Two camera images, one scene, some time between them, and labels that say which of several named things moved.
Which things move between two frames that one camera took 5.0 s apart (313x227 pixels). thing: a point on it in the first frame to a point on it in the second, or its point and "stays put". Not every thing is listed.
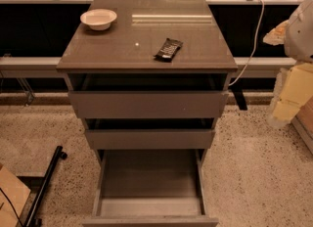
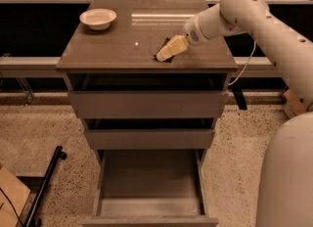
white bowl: (99, 19) stays put
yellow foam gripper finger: (293, 88) to (194, 36)
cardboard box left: (14, 195) stays put
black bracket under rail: (237, 90) stays put
